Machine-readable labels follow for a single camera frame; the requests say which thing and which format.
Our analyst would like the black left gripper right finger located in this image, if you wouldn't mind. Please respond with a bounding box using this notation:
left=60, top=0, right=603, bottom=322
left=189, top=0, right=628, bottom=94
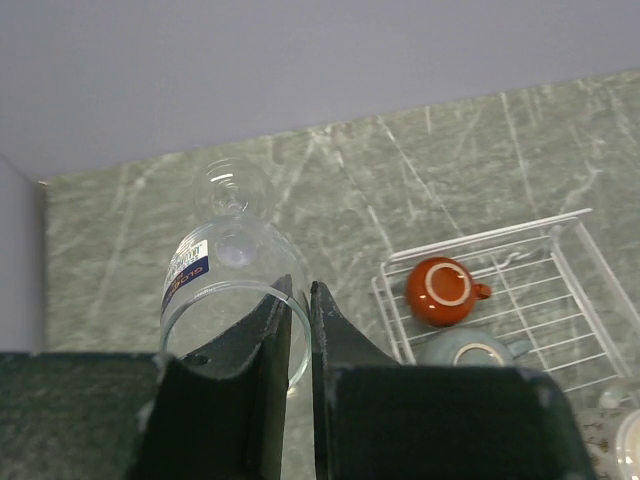
left=309, top=281, right=596, bottom=479

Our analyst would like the white wire dish rack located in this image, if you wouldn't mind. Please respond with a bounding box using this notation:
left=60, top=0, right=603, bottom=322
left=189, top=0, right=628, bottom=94
left=371, top=208, right=639, bottom=402

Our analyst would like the orange ceramic mug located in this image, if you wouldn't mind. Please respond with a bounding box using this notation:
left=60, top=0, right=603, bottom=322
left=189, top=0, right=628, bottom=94
left=405, top=256, right=492, bottom=328

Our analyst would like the floral white ceramic mug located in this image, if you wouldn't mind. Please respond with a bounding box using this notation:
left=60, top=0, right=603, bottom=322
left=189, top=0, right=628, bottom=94
left=576, top=376, right=639, bottom=480

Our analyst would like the pale blue ceramic mug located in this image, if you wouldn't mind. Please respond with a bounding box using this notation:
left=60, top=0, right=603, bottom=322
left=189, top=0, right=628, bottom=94
left=415, top=328, right=534, bottom=367

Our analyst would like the clear wine glass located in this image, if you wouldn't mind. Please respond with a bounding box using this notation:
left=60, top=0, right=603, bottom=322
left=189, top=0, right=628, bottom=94
left=159, top=158, right=311, bottom=386

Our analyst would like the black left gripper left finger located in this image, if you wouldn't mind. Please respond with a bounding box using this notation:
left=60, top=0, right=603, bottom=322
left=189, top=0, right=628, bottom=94
left=1, top=294, right=292, bottom=479

